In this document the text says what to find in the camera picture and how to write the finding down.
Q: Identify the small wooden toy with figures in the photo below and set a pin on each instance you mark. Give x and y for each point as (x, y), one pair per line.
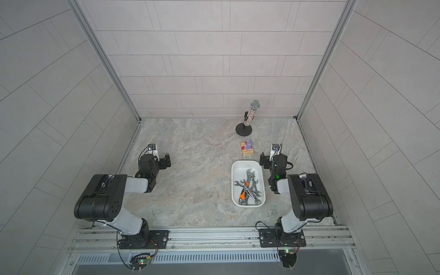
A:
(247, 148)

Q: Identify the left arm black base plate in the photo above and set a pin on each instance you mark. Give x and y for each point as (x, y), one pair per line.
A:
(156, 239)

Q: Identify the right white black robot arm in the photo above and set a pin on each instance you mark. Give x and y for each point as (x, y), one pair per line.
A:
(310, 202)

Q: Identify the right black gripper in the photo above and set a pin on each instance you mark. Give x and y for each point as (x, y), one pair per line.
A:
(267, 165)

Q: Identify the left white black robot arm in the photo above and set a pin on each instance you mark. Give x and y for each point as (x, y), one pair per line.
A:
(102, 201)

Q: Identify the white plastic storage box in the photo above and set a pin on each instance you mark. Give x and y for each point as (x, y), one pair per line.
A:
(238, 173)

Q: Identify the orange handled adjustable wrench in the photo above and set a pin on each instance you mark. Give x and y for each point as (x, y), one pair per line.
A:
(243, 199)

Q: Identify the glitter microphone on black stand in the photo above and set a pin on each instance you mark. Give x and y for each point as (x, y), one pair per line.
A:
(244, 128)

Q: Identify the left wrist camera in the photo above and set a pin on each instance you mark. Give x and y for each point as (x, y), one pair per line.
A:
(152, 150)

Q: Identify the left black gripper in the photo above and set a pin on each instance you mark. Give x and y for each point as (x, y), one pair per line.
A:
(162, 162)

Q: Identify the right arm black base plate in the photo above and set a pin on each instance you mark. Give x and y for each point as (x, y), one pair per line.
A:
(269, 239)

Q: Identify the left green circuit board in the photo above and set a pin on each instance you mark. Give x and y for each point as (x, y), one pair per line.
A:
(139, 262)

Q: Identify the green circuit board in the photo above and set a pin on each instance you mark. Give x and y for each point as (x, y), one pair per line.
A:
(139, 262)
(288, 257)

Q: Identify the aluminium mounting rail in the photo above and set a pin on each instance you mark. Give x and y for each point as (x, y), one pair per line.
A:
(103, 240)

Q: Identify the long silver open-end wrench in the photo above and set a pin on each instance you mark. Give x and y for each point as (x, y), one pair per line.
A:
(256, 201)

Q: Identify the right green circuit board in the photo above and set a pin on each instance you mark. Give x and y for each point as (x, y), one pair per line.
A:
(288, 257)

